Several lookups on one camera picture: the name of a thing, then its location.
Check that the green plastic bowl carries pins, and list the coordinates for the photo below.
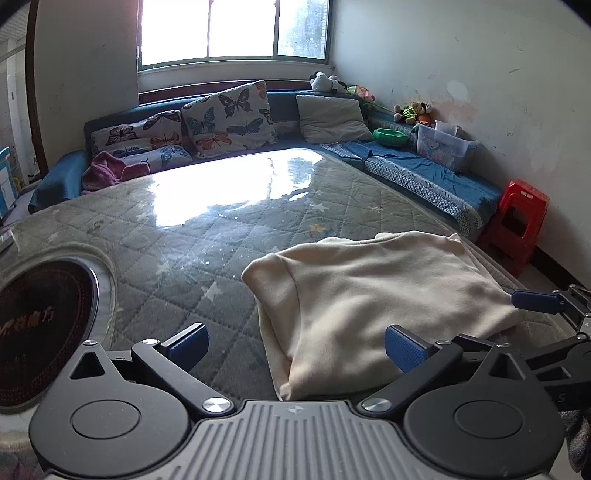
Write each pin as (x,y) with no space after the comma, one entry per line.
(390,137)

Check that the small plush toys pile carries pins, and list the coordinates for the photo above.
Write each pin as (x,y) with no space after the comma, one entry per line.
(414,113)

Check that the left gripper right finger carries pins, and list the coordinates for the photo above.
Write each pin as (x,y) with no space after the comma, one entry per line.
(422,365)

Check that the grey gloved right hand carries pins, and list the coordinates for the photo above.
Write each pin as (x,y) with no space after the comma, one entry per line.
(577,430)

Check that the blue white small cabinet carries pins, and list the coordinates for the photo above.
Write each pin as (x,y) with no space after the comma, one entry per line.
(8,194)

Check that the red plastic stool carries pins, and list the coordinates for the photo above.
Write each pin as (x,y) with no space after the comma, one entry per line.
(511,235)

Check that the long butterfly cushion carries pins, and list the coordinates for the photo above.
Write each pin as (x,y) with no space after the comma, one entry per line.
(156,141)

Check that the cream beige garment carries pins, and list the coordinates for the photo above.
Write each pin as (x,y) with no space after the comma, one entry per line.
(324,307)

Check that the blue corner sofa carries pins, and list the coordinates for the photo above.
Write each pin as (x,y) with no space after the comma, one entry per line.
(465,199)

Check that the black round induction cooktop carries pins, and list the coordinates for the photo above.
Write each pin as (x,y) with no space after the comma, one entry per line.
(46,312)

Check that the window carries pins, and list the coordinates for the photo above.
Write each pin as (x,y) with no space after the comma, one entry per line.
(178,32)

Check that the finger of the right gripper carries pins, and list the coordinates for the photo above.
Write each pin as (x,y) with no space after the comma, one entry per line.
(550,303)

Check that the magenta cloth on sofa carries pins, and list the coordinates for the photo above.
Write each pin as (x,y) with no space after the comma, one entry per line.
(105,171)

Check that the grey remote control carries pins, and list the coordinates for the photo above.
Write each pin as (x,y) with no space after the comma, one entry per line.
(6,240)

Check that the clear plastic storage box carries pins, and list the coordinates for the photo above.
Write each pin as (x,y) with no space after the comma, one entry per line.
(447,150)

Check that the grey plain cushion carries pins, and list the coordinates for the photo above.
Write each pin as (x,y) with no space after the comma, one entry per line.
(331,120)

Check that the square butterfly cushion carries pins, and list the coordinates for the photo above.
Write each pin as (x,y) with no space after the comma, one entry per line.
(230,121)

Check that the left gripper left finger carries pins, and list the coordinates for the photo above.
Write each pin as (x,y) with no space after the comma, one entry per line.
(166,365)

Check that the panda plush toy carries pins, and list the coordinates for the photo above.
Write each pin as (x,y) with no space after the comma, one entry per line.
(321,82)

